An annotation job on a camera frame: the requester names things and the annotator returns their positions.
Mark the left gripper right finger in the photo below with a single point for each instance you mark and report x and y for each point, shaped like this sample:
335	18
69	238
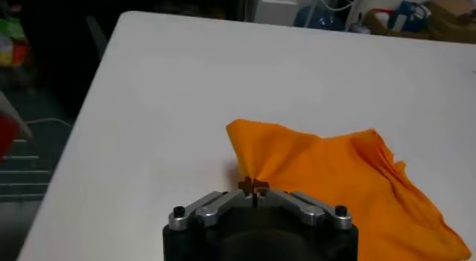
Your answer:
301	208

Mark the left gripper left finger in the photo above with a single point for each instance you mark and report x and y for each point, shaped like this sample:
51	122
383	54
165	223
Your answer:
215	208

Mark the orange t-shirt with white print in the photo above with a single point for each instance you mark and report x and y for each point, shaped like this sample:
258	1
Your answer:
334	180

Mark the blue water cooler jug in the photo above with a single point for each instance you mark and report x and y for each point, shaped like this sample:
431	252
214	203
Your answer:
320	19

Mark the open brown box with items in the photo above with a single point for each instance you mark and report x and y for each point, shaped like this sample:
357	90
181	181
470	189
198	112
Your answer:
375	22

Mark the blue shopping bag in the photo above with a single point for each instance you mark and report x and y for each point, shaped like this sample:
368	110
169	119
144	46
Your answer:
407	17

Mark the large open brown cardboard box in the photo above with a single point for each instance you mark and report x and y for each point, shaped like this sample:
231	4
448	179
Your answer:
453	21

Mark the colourful snack bags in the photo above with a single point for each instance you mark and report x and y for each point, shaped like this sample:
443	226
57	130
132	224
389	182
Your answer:
13	43

